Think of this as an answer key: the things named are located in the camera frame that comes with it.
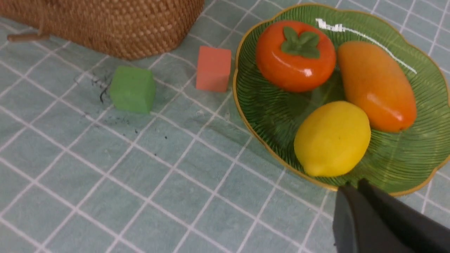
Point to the woven wicker basket green lining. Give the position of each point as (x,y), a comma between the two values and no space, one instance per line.
(125,29)

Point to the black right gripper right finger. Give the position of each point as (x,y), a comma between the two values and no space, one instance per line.
(413,229)

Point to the yellow lemon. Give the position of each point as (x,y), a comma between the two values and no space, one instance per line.
(332,139)

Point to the salmon pink foam cube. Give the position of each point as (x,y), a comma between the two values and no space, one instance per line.
(213,69)

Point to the orange yellow mango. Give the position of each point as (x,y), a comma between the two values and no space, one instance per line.
(375,82)

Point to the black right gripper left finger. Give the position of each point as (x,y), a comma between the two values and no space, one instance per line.
(357,228)

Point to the orange persimmon green calyx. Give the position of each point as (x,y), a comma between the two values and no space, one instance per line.
(295,56)

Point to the green foam cube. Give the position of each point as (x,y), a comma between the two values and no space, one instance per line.
(133,89)

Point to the green checkered tablecloth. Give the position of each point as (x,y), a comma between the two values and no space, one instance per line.
(80,176)

